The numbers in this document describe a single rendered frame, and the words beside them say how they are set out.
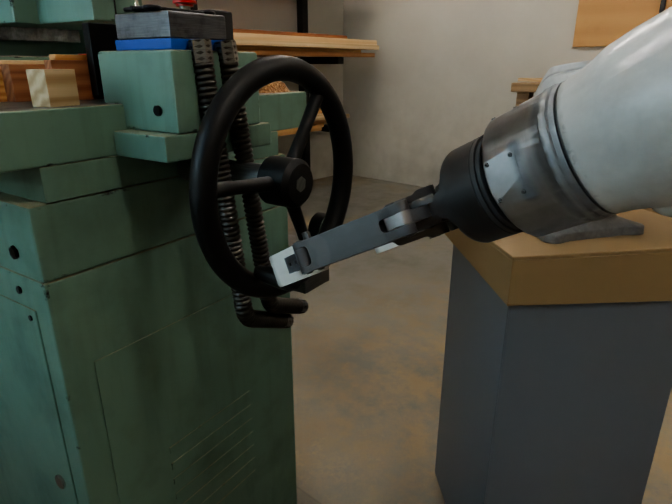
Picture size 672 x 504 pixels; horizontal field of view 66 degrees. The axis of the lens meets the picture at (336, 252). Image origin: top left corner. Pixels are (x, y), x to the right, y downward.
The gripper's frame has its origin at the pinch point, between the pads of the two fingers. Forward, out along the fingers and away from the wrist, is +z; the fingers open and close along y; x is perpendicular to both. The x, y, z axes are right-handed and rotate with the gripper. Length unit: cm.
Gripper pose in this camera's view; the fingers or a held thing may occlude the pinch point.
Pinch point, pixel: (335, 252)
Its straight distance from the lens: 51.7
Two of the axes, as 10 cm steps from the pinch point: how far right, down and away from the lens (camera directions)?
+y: -7.1, 2.3, -6.7
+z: -6.2, 2.5, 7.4
